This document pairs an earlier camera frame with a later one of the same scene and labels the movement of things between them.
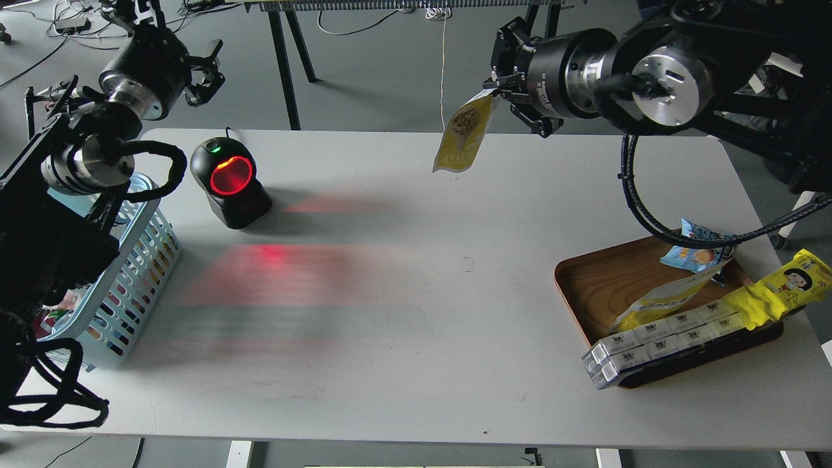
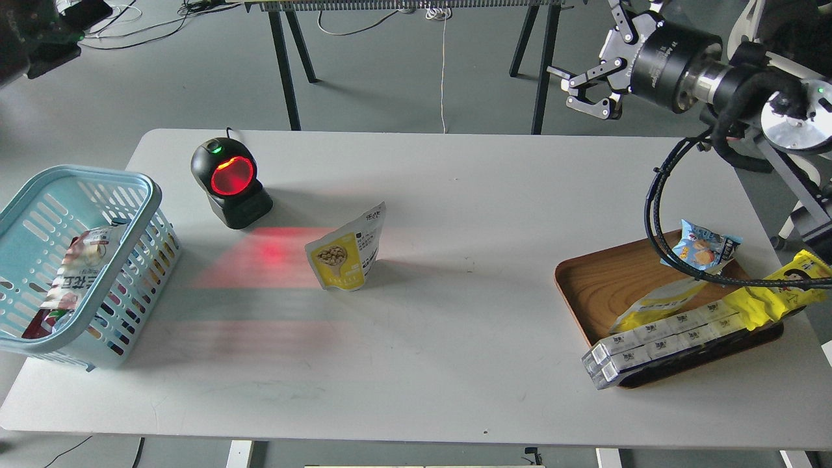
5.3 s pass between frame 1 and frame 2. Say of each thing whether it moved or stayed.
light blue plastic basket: stayed
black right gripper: moved
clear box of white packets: stayed
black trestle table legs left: stayed
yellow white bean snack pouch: moved
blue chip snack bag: stayed
